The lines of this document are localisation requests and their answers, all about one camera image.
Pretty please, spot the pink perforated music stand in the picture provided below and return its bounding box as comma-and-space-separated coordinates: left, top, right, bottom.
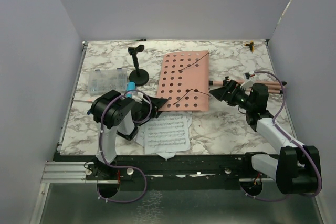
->
156, 47, 272, 114

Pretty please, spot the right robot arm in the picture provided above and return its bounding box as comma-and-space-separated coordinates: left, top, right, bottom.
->
210, 80, 322, 196

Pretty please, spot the clear plastic parts box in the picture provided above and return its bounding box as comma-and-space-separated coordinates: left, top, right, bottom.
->
87, 68, 128, 95

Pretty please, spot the blue toy recorder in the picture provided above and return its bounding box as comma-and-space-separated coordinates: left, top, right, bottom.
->
127, 81, 136, 91

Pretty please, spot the yellow black clamp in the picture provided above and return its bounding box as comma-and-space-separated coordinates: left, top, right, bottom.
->
245, 41, 255, 52

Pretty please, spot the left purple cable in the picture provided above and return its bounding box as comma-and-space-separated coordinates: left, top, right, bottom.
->
98, 90, 153, 204

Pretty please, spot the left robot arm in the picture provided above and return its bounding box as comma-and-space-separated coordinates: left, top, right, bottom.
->
87, 89, 169, 179

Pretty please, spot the black microphone desk stand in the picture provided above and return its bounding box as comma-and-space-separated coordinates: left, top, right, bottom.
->
128, 45, 149, 87

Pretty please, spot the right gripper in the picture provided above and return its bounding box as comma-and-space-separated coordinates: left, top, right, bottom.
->
210, 79, 254, 111

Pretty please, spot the aluminium rail bracket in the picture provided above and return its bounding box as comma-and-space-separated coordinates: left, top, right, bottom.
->
41, 162, 86, 183

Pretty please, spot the sheet music page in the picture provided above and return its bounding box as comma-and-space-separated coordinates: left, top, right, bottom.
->
135, 113, 194, 161
143, 112, 192, 154

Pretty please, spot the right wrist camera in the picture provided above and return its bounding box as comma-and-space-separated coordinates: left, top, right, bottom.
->
241, 71, 255, 90

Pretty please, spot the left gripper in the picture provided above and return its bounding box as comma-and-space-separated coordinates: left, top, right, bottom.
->
136, 94, 168, 126

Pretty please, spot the red tipped thin rod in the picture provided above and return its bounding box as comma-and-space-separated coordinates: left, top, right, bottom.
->
73, 99, 93, 103

